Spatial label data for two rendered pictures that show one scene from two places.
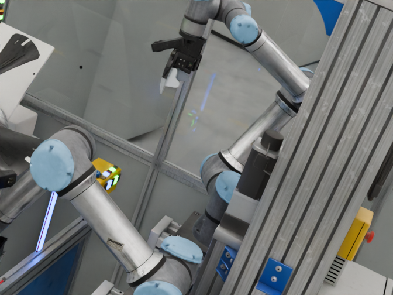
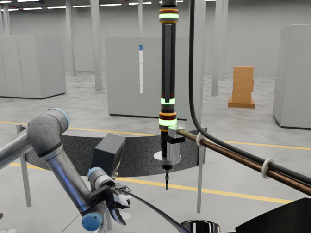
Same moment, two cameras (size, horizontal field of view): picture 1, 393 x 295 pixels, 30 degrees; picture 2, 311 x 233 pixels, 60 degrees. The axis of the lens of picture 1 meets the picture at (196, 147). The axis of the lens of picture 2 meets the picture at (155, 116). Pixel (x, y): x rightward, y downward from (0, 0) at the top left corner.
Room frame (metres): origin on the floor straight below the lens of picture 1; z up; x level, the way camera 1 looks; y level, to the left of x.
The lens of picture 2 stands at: (2.73, 0.60, 1.73)
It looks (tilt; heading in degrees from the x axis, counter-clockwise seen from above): 14 degrees down; 173
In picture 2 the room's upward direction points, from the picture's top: straight up
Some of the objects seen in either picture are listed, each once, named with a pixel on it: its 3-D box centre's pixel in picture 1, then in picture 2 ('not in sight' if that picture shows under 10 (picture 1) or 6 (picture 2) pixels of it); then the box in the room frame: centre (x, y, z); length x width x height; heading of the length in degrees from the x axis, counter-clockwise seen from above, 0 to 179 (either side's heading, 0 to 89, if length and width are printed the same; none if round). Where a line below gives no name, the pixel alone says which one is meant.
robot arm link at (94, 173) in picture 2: not in sight; (98, 179); (1.63, 0.49, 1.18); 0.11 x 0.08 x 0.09; 24
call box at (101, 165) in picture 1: (96, 181); not in sight; (2.30, 0.29, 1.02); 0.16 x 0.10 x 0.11; 167
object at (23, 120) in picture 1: (9, 122); not in sight; (2.70, 0.76, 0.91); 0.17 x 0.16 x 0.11; 167
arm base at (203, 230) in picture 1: (217, 225); not in sight; (2.19, -0.16, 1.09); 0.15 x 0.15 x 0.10
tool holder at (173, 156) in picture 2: not in sight; (169, 143); (2.10, 0.71, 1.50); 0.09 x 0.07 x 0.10; 22
